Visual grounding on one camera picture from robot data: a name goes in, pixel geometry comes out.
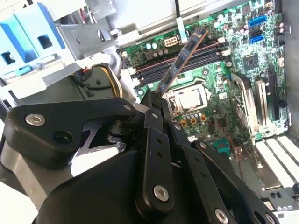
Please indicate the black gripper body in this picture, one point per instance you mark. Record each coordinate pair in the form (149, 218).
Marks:
(93, 198)

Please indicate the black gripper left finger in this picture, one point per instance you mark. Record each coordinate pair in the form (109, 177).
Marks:
(58, 121)

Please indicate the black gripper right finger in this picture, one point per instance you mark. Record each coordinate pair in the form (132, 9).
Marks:
(210, 177)

